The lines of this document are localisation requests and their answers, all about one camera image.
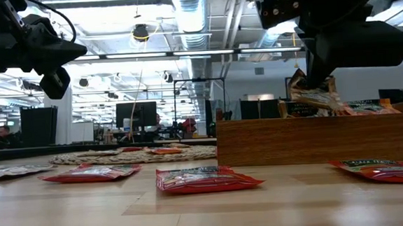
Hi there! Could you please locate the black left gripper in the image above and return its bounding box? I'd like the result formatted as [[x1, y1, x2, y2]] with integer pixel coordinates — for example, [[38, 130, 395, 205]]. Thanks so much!
[[0, 14, 91, 104]]

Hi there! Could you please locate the wooden tea box organiser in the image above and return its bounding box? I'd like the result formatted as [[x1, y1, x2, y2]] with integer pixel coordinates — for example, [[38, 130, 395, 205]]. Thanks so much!
[[214, 96, 403, 173]]

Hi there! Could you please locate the white pillar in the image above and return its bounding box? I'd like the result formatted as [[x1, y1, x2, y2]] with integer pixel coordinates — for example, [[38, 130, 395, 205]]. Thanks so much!
[[42, 86, 76, 146]]

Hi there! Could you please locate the small black monitor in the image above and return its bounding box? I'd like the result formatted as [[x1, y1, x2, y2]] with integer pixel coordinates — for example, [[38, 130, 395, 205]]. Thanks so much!
[[377, 87, 403, 105]]

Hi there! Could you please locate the tall black panel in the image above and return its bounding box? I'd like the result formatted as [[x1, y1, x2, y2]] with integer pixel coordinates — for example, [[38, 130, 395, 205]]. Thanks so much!
[[19, 104, 60, 148]]

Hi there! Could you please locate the yellow hanging pendant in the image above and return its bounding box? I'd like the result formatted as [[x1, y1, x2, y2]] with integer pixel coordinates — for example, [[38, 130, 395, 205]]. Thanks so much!
[[290, 32, 299, 69]]

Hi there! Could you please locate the long ceiling light strip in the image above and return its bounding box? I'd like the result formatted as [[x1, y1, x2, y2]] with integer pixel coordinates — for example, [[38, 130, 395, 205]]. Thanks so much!
[[67, 45, 236, 64], [239, 44, 304, 55]]

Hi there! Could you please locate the black computer monitor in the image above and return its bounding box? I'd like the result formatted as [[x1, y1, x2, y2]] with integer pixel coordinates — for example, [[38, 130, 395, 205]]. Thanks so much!
[[115, 100, 159, 130]]

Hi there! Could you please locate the round woven straw placemat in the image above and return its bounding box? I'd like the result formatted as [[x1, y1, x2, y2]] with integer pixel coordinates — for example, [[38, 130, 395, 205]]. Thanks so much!
[[48, 141, 218, 170]]

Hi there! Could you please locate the black partition panel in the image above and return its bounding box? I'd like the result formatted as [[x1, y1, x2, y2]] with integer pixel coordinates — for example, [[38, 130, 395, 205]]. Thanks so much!
[[239, 97, 282, 121]]

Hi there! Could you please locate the red background object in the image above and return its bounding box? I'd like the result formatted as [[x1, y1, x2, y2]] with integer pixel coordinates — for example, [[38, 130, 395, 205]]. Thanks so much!
[[181, 117, 199, 133]]

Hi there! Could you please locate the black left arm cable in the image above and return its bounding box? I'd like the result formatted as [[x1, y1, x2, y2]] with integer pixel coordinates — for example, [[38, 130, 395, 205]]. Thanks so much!
[[24, 0, 78, 46]]

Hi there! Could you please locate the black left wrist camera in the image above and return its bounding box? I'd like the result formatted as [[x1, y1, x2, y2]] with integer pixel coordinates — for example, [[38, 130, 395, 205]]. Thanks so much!
[[1, 0, 27, 33]]

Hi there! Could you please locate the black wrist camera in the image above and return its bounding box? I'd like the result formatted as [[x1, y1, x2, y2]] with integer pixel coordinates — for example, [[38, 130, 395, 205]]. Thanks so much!
[[1, 0, 27, 33], [253, 0, 303, 31]]

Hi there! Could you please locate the black aluminium table frame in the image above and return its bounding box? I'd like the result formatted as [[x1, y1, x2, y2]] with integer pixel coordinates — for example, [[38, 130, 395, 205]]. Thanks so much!
[[0, 134, 218, 162]]

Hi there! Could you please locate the yellow hanging cable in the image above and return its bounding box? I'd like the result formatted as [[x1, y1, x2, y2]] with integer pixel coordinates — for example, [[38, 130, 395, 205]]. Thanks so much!
[[122, 41, 151, 143]]

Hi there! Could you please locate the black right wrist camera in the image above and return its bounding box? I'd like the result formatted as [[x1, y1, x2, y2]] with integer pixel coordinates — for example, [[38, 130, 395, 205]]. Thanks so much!
[[253, 0, 303, 31]]

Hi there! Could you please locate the black hanging cable reel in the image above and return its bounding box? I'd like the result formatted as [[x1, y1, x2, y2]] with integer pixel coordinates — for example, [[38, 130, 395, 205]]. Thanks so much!
[[132, 23, 150, 43]]

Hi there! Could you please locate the silver ventilation duct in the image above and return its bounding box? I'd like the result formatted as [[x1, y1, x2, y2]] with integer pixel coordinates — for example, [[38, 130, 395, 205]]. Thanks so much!
[[169, 0, 214, 52]]

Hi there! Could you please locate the black metal station frame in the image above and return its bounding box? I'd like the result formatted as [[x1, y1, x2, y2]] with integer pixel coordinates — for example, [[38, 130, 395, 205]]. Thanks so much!
[[171, 76, 228, 126]]

